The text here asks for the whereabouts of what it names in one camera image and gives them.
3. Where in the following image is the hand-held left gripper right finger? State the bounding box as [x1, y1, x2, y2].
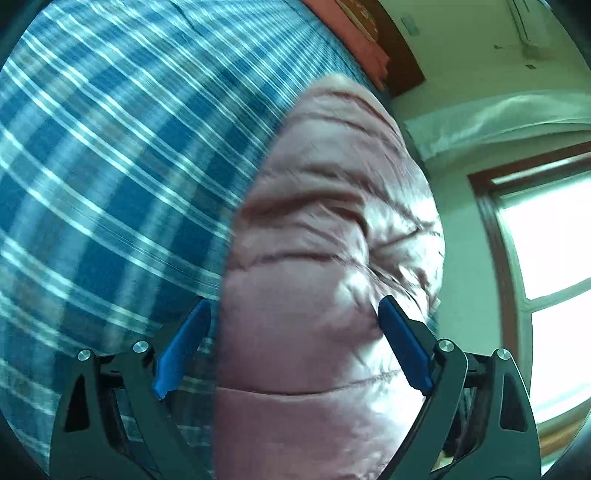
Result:
[378, 295, 542, 480]

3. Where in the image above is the wooden framed window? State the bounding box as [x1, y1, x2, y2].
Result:
[468, 152, 591, 459]

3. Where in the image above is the pink puffer jacket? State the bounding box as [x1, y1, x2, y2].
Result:
[212, 74, 447, 480]

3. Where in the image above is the white air conditioner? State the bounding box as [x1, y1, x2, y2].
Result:
[505, 0, 556, 48]

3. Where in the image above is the pale green curtain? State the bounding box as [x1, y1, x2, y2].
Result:
[404, 90, 591, 163]

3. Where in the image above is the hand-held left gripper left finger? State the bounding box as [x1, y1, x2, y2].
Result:
[50, 296, 213, 480]

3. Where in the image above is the bed with blue plaid sheet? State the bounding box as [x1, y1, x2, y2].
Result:
[0, 0, 389, 477]

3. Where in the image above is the brown printed cushion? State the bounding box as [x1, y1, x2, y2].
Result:
[335, 0, 382, 41]

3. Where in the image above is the dark wooden headboard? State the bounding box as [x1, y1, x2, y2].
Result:
[368, 0, 426, 99]

